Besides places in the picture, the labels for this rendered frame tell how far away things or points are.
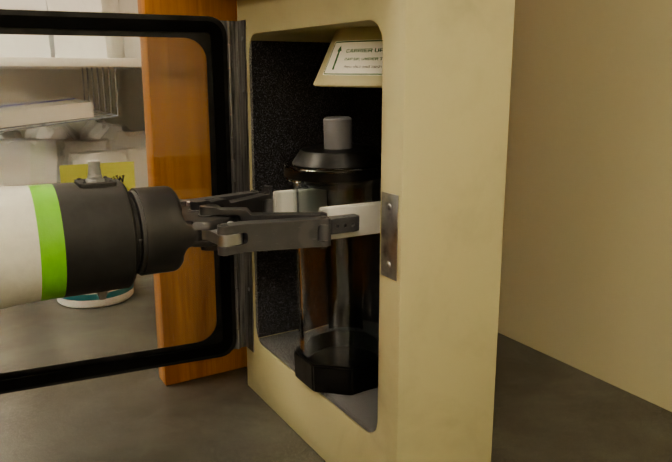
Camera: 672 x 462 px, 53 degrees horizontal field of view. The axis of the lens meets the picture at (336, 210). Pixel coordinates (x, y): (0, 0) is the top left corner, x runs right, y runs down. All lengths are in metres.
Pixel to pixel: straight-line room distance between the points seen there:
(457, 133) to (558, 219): 0.46
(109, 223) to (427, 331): 0.27
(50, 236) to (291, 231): 0.19
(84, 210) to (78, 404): 0.39
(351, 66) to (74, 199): 0.26
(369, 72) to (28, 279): 0.33
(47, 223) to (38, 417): 0.38
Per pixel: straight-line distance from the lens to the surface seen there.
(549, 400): 0.88
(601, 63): 0.93
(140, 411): 0.85
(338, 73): 0.63
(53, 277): 0.55
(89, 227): 0.54
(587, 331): 0.99
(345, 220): 0.60
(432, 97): 0.53
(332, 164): 0.62
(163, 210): 0.56
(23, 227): 0.54
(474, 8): 0.56
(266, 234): 0.56
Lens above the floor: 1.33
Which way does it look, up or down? 12 degrees down
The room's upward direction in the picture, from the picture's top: straight up
